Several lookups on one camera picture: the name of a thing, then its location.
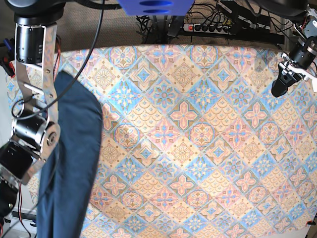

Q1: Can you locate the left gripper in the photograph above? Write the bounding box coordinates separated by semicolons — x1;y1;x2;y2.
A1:
271;37;317;97

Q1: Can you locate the dark blue t-shirt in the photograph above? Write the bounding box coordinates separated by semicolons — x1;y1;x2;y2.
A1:
36;81;103;238

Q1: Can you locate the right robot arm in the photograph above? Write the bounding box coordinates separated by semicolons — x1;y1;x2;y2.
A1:
0;0;65;217

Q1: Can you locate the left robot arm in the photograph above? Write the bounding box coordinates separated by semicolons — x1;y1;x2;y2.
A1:
271;6;317;98

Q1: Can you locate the white power strip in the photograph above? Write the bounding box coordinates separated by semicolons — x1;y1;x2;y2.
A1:
183;23;229;34

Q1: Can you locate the patterned tablecloth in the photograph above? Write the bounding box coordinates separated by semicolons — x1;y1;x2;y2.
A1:
5;44;317;238

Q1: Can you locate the lower right table clamp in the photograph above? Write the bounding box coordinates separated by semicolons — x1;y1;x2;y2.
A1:
306;220;316;226

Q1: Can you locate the table clamp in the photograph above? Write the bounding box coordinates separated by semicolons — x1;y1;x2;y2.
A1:
0;38;15;78
306;220;316;226

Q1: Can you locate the upper left table clamp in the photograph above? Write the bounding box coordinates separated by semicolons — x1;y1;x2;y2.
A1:
0;38;15;78

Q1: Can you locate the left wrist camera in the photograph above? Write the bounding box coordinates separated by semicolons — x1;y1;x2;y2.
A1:
312;79;317;93

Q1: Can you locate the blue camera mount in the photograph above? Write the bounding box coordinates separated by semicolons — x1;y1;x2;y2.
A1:
117;0;194;16

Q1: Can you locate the white wall outlet box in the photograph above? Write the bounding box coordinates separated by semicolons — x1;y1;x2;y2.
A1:
4;210;37;233

